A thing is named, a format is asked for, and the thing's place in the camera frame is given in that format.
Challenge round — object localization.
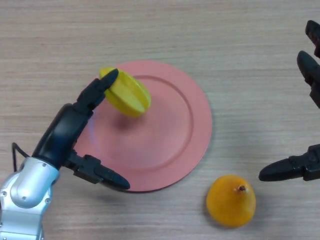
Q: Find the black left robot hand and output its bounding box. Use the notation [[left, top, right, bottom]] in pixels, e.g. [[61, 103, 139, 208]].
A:
[[32, 68, 131, 192]]

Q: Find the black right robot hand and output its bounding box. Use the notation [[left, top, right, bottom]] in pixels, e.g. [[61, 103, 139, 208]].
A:
[[258, 19, 320, 182]]

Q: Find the yellow starfruit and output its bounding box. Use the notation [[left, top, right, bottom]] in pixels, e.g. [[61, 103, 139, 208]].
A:
[[99, 67, 152, 119]]

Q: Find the pink round plate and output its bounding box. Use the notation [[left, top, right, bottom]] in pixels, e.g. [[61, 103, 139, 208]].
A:
[[74, 60, 213, 193]]

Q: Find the orange pear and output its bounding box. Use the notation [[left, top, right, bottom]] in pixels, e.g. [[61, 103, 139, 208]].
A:
[[206, 174, 257, 228]]

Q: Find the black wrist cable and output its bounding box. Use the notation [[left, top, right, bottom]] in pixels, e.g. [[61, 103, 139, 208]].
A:
[[11, 142, 29, 174]]

